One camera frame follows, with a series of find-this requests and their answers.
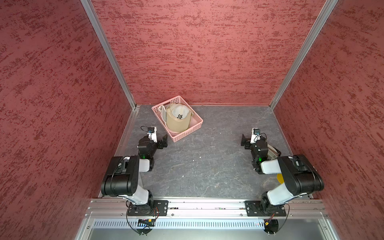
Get beige baseball cap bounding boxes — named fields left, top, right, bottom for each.
left=166, top=104, right=193, bottom=133

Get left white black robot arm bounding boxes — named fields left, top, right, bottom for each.
left=101, top=135, right=169, bottom=218

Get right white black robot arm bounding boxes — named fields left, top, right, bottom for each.
left=241, top=135, right=325, bottom=215

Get white pink baseball cap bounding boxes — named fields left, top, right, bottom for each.
left=158, top=105, right=168, bottom=124

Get yellow pencil cup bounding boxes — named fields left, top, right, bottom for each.
left=277, top=174, right=285, bottom=184

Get pink plastic basket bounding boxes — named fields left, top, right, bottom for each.
left=152, top=96, right=203, bottom=143

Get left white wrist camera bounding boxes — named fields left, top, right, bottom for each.
left=147, top=127, right=158, bottom=143

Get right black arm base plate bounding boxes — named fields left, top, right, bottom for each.
left=244, top=201, right=287, bottom=218

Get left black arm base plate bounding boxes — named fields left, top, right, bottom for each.
left=127, top=200, right=169, bottom=218

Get aluminium front rail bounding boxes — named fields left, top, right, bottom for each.
left=85, top=198, right=330, bottom=220

